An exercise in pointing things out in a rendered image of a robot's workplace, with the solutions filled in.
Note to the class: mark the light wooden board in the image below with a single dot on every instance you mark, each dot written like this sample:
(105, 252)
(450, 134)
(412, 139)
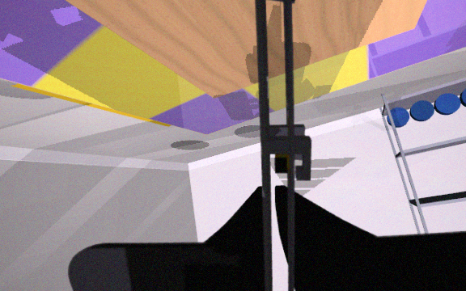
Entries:
(213, 45)

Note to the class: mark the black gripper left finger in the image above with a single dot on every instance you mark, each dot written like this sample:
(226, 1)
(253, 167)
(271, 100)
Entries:
(231, 259)

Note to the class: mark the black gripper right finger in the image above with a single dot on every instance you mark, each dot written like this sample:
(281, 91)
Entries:
(331, 254)

